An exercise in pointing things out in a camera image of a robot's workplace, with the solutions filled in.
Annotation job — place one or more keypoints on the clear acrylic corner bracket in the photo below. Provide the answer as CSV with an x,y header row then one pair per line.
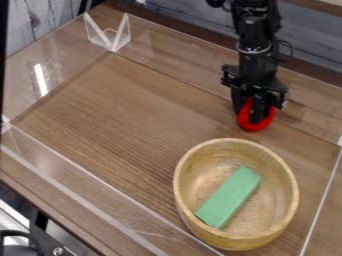
x,y
111,39

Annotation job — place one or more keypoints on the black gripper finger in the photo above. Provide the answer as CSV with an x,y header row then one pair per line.
x,y
240,98
262,109

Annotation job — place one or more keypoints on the clear acrylic enclosure walls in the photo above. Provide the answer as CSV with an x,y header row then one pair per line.
x,y
100,122

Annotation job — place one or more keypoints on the green rectangular block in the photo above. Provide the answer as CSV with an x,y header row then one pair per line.
x,y
226,201

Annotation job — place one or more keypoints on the black vertical post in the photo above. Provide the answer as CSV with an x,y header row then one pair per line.
x,y
4,11

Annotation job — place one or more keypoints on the red plush radish toy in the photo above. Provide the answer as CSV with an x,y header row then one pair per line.
x,y
243,121

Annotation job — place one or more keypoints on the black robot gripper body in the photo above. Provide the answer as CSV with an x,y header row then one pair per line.
x,y
254,74

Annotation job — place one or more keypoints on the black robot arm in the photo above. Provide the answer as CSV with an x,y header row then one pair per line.
x,y
255,20

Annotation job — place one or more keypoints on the black metal table frame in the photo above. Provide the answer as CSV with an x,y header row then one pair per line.
x,y
49,247

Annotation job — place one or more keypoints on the oval wooden bowl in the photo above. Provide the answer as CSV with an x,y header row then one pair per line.
x,y
264,216

